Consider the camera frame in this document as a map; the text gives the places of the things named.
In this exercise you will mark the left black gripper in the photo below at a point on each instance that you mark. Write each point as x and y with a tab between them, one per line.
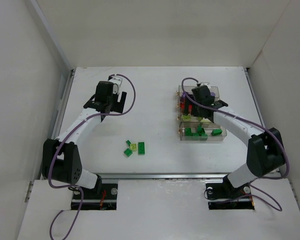
117	106

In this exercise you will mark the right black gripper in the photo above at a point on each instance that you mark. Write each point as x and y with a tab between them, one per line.
194	109

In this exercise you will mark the lime lego brick carried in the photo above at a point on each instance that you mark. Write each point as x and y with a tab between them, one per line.
205	121

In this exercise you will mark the green lego piece studded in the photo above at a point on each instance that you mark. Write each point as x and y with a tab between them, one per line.
200	129

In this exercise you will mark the green lego brick carried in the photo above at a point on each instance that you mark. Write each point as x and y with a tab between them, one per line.
217	132

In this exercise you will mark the small lime lego brick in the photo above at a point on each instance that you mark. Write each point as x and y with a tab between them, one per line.
133	147

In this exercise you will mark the long green lego brick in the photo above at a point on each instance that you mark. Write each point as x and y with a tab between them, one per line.
141	148

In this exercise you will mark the green lego brick bottom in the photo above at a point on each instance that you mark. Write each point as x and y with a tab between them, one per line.
128	152

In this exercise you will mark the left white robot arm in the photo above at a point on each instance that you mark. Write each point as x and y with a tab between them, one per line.
61	159

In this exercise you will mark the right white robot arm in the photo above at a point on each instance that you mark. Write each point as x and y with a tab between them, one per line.
265	151

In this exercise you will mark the clear container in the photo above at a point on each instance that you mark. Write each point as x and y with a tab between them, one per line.
215	115
208	129
188	89
208	103

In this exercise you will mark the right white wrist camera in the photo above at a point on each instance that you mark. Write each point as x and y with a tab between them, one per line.
204	84

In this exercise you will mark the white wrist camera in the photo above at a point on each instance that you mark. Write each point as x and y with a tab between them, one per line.
204	84
117	82

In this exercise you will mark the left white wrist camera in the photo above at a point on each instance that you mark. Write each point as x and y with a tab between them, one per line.
117	82

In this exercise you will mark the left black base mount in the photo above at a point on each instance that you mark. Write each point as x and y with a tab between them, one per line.
101	200

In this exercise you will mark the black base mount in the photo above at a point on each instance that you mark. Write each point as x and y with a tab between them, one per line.
222	196
101	200

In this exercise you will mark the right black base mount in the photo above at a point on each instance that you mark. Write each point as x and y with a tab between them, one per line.
222	196

